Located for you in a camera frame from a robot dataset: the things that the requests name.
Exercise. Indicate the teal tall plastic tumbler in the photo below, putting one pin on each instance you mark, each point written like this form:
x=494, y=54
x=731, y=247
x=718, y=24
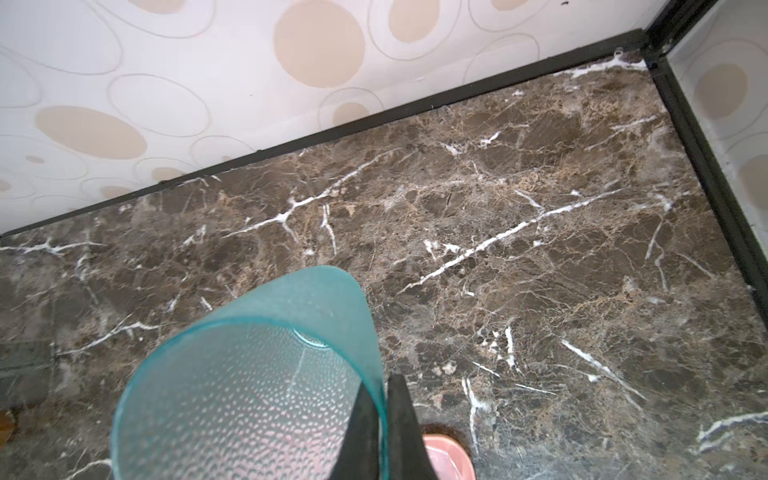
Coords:
x=260, y=388

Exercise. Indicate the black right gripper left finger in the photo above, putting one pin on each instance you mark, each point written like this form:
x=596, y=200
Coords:
x=358, y=457

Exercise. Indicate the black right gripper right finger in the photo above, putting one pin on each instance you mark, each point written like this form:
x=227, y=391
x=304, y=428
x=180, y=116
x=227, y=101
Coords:
x=407, y=454

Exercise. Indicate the pink plastic tray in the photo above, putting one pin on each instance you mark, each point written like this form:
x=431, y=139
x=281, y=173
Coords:
x=449, y=459

